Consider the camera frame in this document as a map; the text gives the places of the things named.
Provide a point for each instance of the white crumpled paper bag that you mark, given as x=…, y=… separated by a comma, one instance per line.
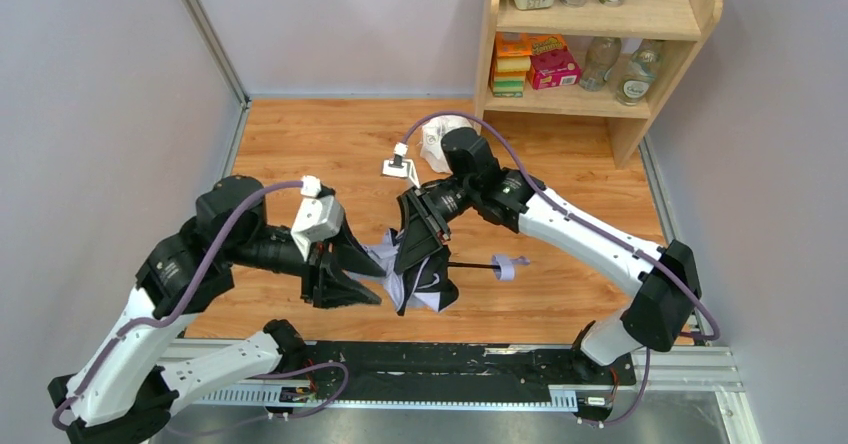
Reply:
x=433, y=133

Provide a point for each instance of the stacked sponges pack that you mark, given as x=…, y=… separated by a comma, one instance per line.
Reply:
x=508, y=76

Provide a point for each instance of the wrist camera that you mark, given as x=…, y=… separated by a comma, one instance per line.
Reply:
x=319, y=216
x=401, y=167

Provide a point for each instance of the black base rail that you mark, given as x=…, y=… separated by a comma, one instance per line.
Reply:
x=451, y=372

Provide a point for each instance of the clear glass bottle left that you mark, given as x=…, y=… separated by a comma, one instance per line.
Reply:
x=602, y=55

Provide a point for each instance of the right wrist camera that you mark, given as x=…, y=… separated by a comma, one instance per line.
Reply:
x=401, y=167

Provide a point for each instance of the clear glass bottle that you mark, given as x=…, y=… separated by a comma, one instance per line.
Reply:
x=602, y=55
x=641, y=72

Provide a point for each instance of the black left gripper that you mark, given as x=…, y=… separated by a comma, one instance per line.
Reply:
x=317, y=271

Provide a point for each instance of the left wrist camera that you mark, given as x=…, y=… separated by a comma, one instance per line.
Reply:
x=319, y=216

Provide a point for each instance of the lavender folding umbrella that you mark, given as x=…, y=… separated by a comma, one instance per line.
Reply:
x=427, y=284

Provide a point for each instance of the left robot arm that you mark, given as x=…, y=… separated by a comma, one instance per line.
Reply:
x=124, y=394

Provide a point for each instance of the red snack box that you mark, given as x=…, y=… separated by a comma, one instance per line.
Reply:
x=553, y=69

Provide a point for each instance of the orange snack box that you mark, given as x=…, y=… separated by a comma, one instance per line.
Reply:
x=508, y=44

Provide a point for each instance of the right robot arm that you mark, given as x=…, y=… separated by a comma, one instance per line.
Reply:
x=661, y=280

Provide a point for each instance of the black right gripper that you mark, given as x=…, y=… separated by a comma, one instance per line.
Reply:
x=427, y=219

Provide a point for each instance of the clear glass bottle right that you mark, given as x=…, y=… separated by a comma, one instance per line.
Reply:
x=641, y=72

